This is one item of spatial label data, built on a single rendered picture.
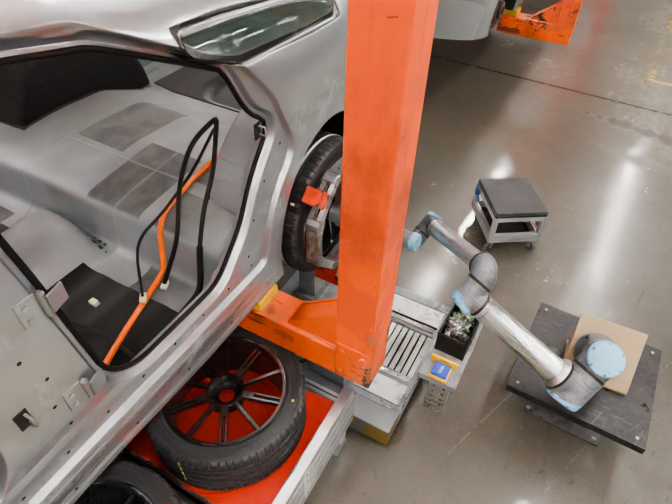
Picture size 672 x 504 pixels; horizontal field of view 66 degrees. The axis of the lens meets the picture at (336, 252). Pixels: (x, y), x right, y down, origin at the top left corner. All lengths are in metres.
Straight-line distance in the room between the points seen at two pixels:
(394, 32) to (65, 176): 1.76
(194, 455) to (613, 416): 1.79
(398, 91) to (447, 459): 1.85
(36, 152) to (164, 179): 0.68
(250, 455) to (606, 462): 1.69
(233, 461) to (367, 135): 1.28
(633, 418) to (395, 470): 1.08
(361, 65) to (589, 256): 2.82
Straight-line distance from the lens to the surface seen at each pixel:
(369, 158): 1.40
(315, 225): 2.14
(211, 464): 2.07
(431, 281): 3.32
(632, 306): 3.64
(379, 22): 1.24
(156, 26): 1.48
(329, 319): 1.98
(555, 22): 5.58
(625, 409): 2.72
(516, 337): 2.33
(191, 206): 2.21
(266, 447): 2.07
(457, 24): 4.55
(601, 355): 2.44
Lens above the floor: 2.35
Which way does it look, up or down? 43 degrees down
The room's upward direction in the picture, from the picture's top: 2 degrees clockwise
